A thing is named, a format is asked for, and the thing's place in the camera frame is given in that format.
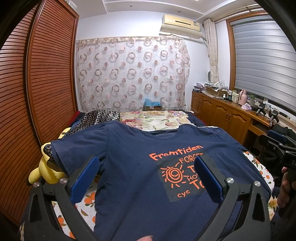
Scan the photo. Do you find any floral cream blanket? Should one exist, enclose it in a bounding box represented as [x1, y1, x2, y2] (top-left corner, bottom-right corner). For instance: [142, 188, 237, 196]
[120, 110, 193, 132]

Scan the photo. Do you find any wooden sideboard cabinet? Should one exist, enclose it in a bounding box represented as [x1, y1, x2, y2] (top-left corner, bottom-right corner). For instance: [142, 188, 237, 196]
[191, 90, 296, 145]

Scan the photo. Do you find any pink kettle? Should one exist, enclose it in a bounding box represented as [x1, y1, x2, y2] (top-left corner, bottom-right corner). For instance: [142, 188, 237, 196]
[238, 89, 247, 105]

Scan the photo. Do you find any navy blue printed t-shirt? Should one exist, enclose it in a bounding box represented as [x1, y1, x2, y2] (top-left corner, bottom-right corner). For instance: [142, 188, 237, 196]
[51, 121, 271, 240]

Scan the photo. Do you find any beige tied window curtain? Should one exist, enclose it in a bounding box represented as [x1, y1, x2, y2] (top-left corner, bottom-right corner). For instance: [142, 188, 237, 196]
[204, 19, 219, 83]

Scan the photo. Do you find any louvered wooden wardrobe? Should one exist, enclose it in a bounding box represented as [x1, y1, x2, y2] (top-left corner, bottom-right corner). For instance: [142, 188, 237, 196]
[1, 1, 79, 225]

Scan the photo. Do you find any dark circle patterned folded quilt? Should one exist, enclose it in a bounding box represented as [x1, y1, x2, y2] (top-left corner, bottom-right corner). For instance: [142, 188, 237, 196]
[59, 109, 120, 138]

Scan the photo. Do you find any wall air conditioner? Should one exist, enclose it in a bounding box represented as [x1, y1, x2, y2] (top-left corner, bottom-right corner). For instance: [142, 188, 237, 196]
[160, 15, 202, 39]

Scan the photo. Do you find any cardboard box of clutter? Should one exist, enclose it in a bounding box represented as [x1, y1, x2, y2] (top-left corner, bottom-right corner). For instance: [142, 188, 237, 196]
[204, 82, 228, 97]

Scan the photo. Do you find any yellow plush toy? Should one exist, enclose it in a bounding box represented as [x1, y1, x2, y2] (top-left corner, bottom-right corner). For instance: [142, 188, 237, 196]
[28, 142, 66, 185]

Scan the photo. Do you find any grey window blind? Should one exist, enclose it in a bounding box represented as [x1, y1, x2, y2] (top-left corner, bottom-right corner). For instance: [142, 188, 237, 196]
[230, 15, 295, 111]

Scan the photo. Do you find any circle patterned sheer curtain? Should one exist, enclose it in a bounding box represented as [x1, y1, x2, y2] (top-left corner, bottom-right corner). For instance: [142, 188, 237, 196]
[75, 36, 191, 112]

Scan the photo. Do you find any person's right hand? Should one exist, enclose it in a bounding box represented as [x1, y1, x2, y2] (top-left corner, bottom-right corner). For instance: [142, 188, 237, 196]
[277, 167, 290, 208]

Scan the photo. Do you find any orange fruit print bedsheet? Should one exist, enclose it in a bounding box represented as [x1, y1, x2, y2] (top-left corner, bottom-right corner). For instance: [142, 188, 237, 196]
[19, 150, 280, 241]

